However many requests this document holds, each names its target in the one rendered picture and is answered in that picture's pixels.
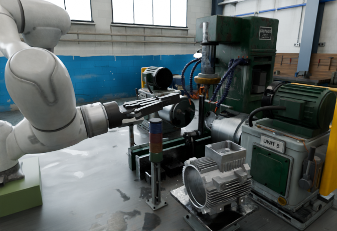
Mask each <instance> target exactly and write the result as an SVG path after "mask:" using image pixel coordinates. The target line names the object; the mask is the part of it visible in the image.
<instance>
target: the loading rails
mask: <svg viewBox="0 0 337 231"><path fill-rule="evenodd" d="M208 134H209V133H208V132H207V131H206V130H205V129H204V131H203V137H200V136H199V138H198V139H196V140H195V141H197V145H196V151H195V158H196V159H198V158H201V157H204V156H205V145H209V144H213V143H212V141H211V136H208ZM162 157H163V161H162V162H160V166H161V168H163V169H164V170H165V165H166V164H169V163H172V162H175V161H178V160H179V161H180V162H182V163H183V164H184V162H185V161H186V145H185V140H184V139H183V135H181V136H177V137H173V138H169V139H168V138H164V139H162ZM128 166H129V168H130V169H131V171H134V170H136V176H137V177H138V178H139V179H140V180H141V179H144V178H145V172H146V171H148V170H151V162H150V161H149V142H148V143H144V144H140V145H136V146H132V147H129V148H128Z"/></svg>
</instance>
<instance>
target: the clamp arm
mask: <svg viewBox="0 0 337 231"><path fill-rule="evenodd" d="M204 107H205V96H203V95H200V96H199V122H198V132H199V133H200V134H199V136H200V137H203V131H204Z"/></svg>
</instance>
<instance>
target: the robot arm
mask: <svg viewBox="0 0 337 231"><path fill-rule="evenodd" d="M70 27H71V19H70V16H69V14H68V12H67V11H66V10H65V9H63V8H62V7H60V6H58V5H56V4H54V3H52V2H49V1H46V0H0V51H1V52H2V53H3V55H4V56H5V57H6V58H7V59H8V61H7V64H6V67H5V82H6V88H7V91H8V93H9V95H10V97H11V98H12V100H13V101H14V103H15V104H16V105H17V107H18V108H19V110H20V111H21V113H22V114H23V116H24V119H23V120H22V121H20V122H19V123H18V124H17V125H16V126H12V124H11V123H9V122H7V121H2V120H0V188H1V187H4V185H5V183H7V182H11V181H14V180H20V179H23V178H24V177H25V175H24V173H23V171H22V164H23V162H22V161H19V160H18V159H19V158H21V157H22V156H24V155H26V154H41V153H48V152H53V151H57V150H61V149H64V148H67V147H71V146H73V145H76V144H78V143H80V142H81V141H83V140H85V139H88V138H92V137H94V136H98V135H101V134H105V133H107V132H108V128H109V129H113V128H116V127H120V126H121V125H122V120H123V119H132V118H134V117H135V119H136V120H138V119H140V118H142V117H144V116H146V115H149V114H151V113H154V112H157V111H159V110H163V107H165V106H169V105H173V104H176V103H180V102H181V99H180V94H179V93H174V94H170V95H166V96H162V97H158V96H155V98H153V97H152V98H147V99H142V100H137V101H131V102H124V103H123V105H121V106H118V104H117V102H115V101H112V102H108V103H104V104H103V106H102V105H101V103H99V102H98V103H94V104H88V105H83V106H80V107H76V98H75V93H74V88H73V85H72V81H71V78H70V76H69V73H68V71H67V69H66V67H65V66H64V64H63V63H62V62H61V60H60V59H59V58H58V57H57V56H55V55H54V47H55V46H56V45H57V43H58V41H59V39H60V37H61V36H63V35H65V34H67V33H68V32H69V30H70ZM19 34H22V36H23V39H24V40H25V42H26V43H24V42H21V39H20V36H19Z"/></svg>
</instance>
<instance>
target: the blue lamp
mask: <svg viewBox="0 0 337 231"><path fill-rule="evenodd" d="M149 132H150V133H152V134H159V133H161V132H162V122H161V123H158V124H153V123H150V122H149Z"/></svg>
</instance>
